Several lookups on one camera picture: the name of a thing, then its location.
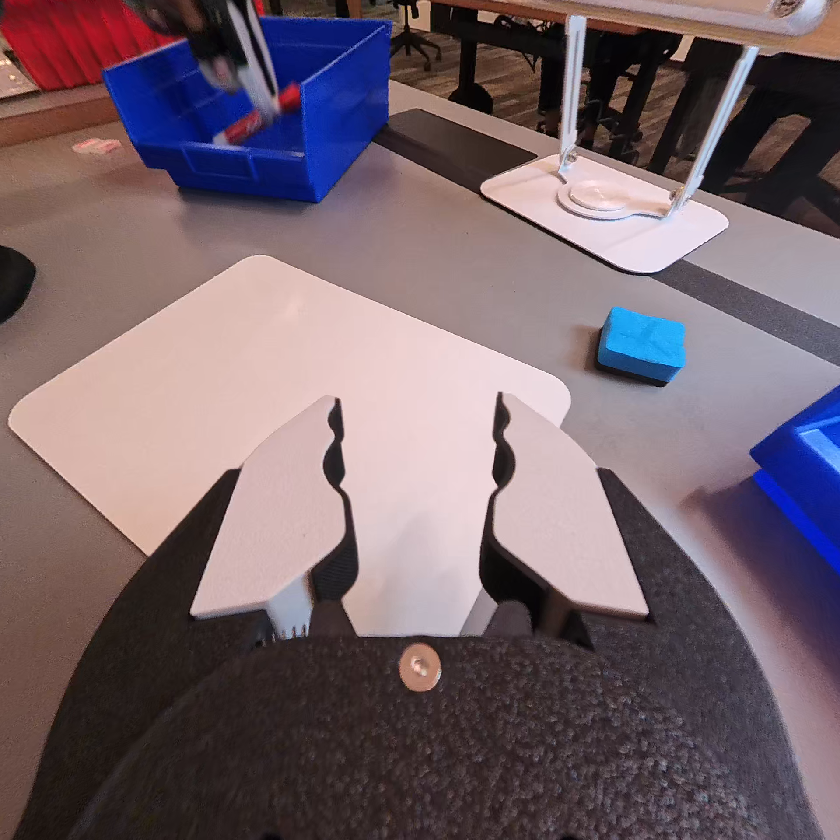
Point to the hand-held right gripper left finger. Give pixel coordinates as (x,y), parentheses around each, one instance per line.
(269,525)

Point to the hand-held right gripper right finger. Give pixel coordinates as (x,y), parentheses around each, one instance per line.
(571,525)

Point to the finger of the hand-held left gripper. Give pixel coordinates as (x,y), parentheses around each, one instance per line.
(213,59)
(256,53)

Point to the red dry-erase marker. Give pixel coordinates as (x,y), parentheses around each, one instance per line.
(256,116)

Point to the blue plastic bin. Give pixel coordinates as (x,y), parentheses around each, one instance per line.
(807,479)
(282,145)

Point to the white whiteboard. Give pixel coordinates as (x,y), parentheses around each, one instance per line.
(263,381)

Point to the blue whiteboard eraser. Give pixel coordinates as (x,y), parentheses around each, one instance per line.
(641,344)

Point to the red plastic bin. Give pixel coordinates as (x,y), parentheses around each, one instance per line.
(79,40)

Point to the black office chair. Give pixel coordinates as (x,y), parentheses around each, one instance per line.
(414,33)

